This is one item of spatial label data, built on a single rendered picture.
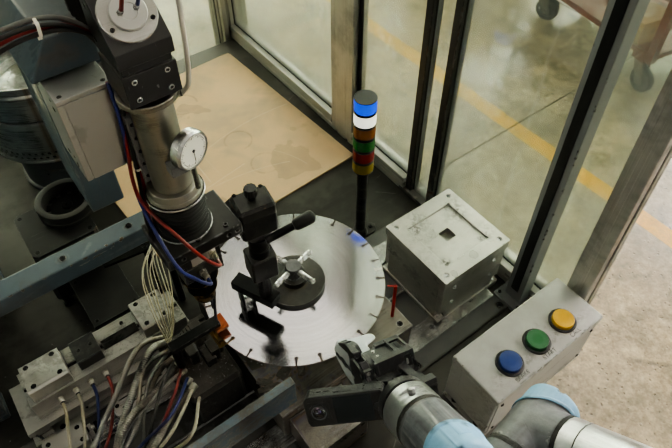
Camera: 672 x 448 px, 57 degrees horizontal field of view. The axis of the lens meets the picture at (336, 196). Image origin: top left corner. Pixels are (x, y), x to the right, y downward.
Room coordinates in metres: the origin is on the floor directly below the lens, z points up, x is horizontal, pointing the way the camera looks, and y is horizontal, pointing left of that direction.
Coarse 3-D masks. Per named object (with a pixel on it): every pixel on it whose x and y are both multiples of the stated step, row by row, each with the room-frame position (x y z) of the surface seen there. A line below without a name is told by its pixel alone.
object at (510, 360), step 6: (504, 354) 0.52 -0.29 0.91; (510, 354) 0.52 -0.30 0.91; (516, 354) 0.52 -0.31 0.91; (498, 360) 0.52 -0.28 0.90; (504, 360) 0.51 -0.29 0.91; (510, 360) 0.51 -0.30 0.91; (516, 360) 0.51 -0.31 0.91; (504, 366) 0.50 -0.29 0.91; (510, 366) 0.50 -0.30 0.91; (516, 366) 0.50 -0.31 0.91; (510, 372) 0.49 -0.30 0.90; (516, 372) 0.49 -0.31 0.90
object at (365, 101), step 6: (360, 90) 0.94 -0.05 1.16; (366, 90) 0.94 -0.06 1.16; (354, 96) 0.92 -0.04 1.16; (360, 96) 0.92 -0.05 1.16; (366, 96) 0.92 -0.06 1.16; (372, 96) 0.92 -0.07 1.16; (354, 102) 0.92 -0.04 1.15; (360, 102) 0.91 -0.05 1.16; (366, 102) 0.91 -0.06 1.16; (372, 102) 0.90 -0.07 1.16; (354, 108) 0.91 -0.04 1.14; (360, 108) 0.90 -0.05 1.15; (366, 108) 0.90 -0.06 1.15; (372, 108) 0.90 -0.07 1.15; (360, 114) 0.90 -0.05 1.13; (366, 114) 0.90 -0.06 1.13; (372, 114) 0.90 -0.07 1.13
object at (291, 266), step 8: (280, 256) 0.67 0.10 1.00; (304, 256) 0.67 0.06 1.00; (288, 264) 0.65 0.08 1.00; (296, 264) 0.65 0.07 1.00; (288, 272) 0.63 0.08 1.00; (296, 272) 0.63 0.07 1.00; (304, 272) 0.64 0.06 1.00; (280, 280) 0.62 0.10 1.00; (296, 280) 0.63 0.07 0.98; (312, 280) 0.62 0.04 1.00
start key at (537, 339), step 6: (534, 330) 0.57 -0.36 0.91; (540, 330) 0.57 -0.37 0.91; (528, 336) 0.56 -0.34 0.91; (534, 336) 0.56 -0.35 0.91; (540, 336) 0.56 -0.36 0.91; (546, 336) 0.56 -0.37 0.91; (528, 342) 0.55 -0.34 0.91; (534, 342) 0.55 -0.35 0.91; (540, 342) 0.55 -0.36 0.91; (546, 342) 0.55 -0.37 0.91; (534, 348) 0.54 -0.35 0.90; (540, 348) 0.54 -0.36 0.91
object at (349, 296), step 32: (320, 224) 0.78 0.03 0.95; (224, 256) 0.71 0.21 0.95; (320, 256) 0.71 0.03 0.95; (352, 256) 0.71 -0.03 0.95; (224, 288) 0.63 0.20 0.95; (352, 288) 0.63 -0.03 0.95; (384, 288) 0.63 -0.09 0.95; (256, 320) 0.57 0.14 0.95; (288, 320) 0.57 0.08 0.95; (320, 320) 0.57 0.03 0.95; (352, 320) 0.57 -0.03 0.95; (256, 352) 0.51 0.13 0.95; (288, 352) 0.51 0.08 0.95; (320, 352) 0.51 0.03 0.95
